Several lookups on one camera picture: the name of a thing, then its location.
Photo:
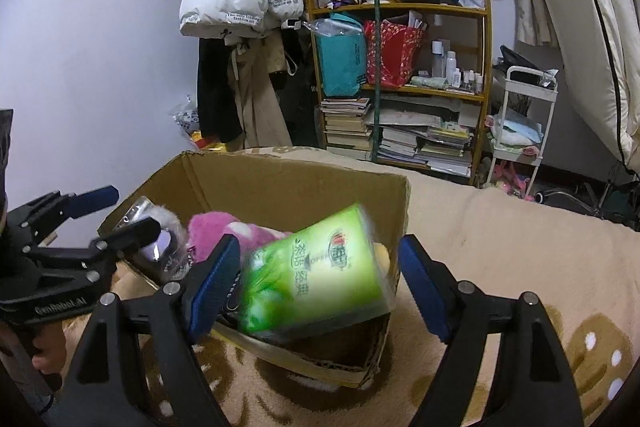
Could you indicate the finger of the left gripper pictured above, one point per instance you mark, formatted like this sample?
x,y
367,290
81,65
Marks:
x,y
47,212
101,253

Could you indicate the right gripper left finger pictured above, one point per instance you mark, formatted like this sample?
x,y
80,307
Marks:
x,y
105,384

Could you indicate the purple keychain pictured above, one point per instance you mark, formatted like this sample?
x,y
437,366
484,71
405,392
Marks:
x,y
165,260

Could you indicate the green tissue pack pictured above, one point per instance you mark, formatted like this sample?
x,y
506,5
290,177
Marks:
x,y
315,281

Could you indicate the black and white plush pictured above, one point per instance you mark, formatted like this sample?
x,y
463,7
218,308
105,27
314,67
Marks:
x,y
168,221

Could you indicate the black tissue pack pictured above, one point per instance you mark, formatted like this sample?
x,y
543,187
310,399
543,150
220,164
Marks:
x,y
230,312

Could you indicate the person's left hand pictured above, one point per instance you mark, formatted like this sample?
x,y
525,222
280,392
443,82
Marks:
x,y
49,342

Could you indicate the pink plush bear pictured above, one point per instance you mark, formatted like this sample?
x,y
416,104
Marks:
x,y
205,230

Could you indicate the plastic bag of toys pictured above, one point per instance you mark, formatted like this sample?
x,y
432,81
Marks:
x,y
185,114

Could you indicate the beige patterned blanket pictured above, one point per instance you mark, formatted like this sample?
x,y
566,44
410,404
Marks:
x,y
585,271

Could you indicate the black hanging garment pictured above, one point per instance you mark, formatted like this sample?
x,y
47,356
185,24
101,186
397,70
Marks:
x,y
217,111

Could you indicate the open cardboard box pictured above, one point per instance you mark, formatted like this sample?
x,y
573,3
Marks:
x,y
288,189

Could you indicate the yellow plush toy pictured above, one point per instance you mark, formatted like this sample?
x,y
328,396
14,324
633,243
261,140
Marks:
x,y
382,257

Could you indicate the beige hanging coat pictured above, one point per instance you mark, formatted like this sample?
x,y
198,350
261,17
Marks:
x,y
257,105

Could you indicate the white utility cart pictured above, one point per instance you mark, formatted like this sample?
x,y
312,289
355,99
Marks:
x,y
517,142

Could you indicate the pile of papers and magazines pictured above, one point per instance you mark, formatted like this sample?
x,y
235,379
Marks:
x,y
435,134

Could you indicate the stack of books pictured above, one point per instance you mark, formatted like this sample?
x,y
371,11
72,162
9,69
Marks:
x,y
344,126

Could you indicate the teal shopping bag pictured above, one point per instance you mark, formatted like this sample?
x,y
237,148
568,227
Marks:
x,y
342,52

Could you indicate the wooden shelf unit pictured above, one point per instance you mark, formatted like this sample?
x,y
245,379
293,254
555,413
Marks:
x,y
481,50

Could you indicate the red gift bag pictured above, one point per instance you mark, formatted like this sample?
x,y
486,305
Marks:
x,y
400,46

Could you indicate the cream folded mattress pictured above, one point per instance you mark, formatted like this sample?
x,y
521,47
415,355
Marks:
x,y
599,43

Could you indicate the green pole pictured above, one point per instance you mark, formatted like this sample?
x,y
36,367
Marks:
x,y
377,80

